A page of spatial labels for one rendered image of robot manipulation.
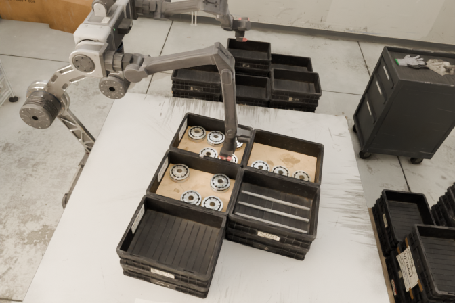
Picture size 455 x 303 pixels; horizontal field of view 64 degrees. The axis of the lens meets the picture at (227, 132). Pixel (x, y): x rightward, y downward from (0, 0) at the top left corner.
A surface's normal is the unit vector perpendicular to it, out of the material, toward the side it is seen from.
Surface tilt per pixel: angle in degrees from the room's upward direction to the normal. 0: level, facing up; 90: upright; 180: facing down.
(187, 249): 0
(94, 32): 0
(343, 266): 0
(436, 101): 90
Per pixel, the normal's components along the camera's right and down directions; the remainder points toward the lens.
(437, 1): -0.07, 0.70
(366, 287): 0.08, -0.70
